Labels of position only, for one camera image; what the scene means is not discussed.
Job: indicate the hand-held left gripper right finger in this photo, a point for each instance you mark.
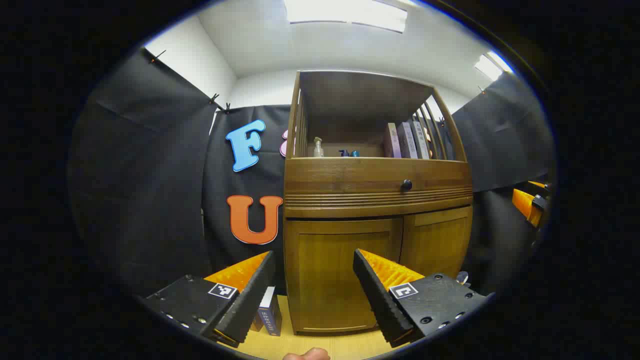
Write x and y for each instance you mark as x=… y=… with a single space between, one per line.
x=377 y=300

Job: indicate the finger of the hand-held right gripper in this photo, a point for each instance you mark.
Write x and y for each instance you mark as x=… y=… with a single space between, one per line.
x=525 y=206
x=539 y=189

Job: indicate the wooden double-door shoe cabinet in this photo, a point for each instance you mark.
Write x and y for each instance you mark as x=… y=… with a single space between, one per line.
x=350 y=175

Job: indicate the wooden cabinet door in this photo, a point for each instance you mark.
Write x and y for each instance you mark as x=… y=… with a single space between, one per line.
x=325 y=270
x=435 y=240

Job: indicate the pale grey upright book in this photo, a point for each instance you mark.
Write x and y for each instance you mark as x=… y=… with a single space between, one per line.
x=421 y=139

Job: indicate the rectangular ceiling light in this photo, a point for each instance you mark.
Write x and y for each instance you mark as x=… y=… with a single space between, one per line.
x=345 y=12

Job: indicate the small ceiling light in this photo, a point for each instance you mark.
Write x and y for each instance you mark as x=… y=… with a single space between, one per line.
x=492 y=64

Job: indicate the round black drawer knob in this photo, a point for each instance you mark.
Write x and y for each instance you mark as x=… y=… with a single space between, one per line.
x=406 y=185

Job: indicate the black backdrop cloth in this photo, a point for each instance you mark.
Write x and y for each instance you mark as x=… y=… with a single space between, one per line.
x=140 y=190

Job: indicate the brown book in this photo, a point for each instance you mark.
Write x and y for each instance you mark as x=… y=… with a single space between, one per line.
x=256 y=322

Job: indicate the blue book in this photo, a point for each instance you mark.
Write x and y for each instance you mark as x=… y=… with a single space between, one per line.
x=271 y=312

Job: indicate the clear pump bottle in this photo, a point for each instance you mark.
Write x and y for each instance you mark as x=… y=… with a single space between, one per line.
x=318 y=148

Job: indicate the dark blue small bottle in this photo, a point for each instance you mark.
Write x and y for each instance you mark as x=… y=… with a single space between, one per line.
x=344 y=153

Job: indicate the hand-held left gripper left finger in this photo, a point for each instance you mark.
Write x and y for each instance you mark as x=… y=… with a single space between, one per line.
x=252 y=295

